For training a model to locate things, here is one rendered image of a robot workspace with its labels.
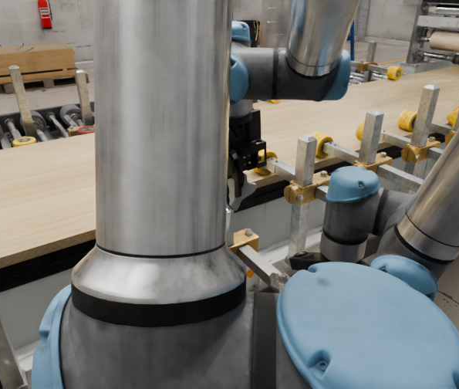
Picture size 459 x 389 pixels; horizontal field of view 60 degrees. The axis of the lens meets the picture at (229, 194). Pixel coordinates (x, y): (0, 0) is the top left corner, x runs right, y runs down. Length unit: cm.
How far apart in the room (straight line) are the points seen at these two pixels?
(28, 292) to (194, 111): 92
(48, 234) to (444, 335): 92
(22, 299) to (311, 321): 94
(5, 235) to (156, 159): 90
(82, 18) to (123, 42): 788
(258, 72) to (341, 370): 45
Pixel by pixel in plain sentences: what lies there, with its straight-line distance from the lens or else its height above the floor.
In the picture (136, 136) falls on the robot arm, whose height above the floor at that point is 137.
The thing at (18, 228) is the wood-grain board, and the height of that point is 90.
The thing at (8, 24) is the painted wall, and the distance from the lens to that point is 792.
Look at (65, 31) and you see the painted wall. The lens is 806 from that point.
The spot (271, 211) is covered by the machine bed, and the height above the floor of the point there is 76.
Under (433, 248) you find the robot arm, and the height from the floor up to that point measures 119.
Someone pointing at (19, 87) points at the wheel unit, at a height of 108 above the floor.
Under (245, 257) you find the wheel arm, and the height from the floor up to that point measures 85.
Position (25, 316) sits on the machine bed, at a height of 71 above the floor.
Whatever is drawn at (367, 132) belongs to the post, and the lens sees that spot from 120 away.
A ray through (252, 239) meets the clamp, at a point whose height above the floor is 87.
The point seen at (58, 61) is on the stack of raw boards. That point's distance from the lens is 677.
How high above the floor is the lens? 144
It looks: 28 degrees down
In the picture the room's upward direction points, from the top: straight up
